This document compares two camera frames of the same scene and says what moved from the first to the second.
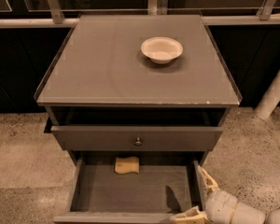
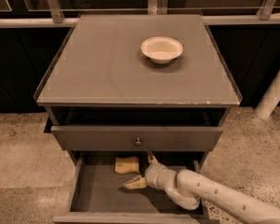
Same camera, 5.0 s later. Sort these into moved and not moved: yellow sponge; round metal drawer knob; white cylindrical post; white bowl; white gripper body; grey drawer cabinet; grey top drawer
Moved: white gripper body
Not moved: white bowl; grey drawer cabinet; white cylindrical post; round metal drawer knob; grey top drawer; yellow sponge
